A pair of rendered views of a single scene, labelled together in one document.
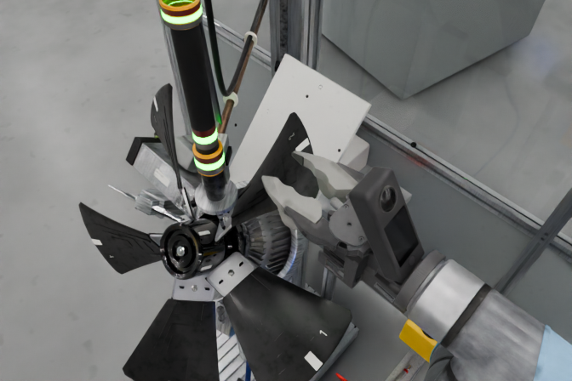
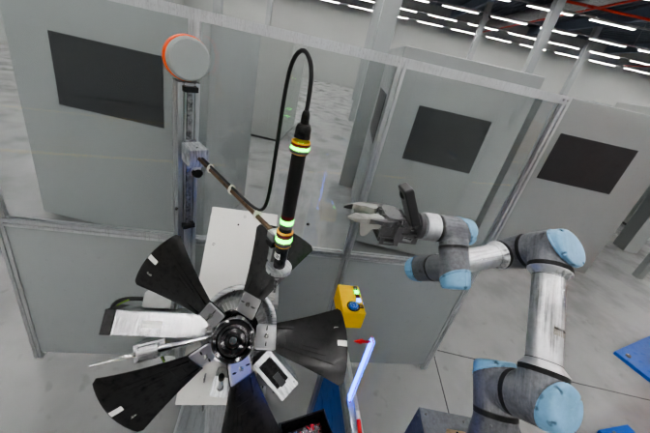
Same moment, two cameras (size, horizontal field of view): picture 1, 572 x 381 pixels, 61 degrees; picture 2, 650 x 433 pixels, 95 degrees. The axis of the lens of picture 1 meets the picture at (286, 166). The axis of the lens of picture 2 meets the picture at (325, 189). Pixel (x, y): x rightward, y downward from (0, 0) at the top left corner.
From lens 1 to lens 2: 0.61 m
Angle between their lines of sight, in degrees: 50
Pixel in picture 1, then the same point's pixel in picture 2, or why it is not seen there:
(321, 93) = (247, 219)
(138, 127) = not seen: outside the picture
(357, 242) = (401, 217)
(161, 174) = (150, 322)
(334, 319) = (335, 317)
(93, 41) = not seen: outside the picture
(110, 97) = not seen: outside the picture
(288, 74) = (220, 216)
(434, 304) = (434, 223)
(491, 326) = (450, 219)
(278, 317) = (310, 336)
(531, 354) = (462, 221)
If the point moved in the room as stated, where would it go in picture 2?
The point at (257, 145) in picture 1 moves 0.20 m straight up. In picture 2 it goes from (214, 268) to (217, 223)
